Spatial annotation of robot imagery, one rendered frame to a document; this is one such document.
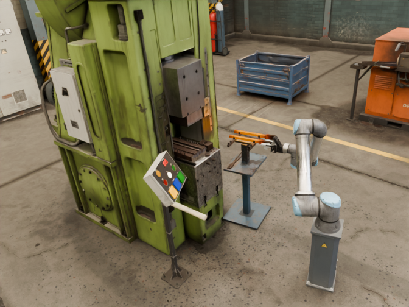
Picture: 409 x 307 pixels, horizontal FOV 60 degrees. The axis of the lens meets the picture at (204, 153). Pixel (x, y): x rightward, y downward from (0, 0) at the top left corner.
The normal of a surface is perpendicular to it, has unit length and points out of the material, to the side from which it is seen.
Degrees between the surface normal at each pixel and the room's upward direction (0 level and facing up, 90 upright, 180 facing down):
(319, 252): 90
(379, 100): 91
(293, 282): 0
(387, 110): 90
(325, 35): 90
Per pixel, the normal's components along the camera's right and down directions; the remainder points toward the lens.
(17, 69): 0.73, 0.29
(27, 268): -0.08, -0.87
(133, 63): -0.61, 0.41
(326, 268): -0.40, 0.48
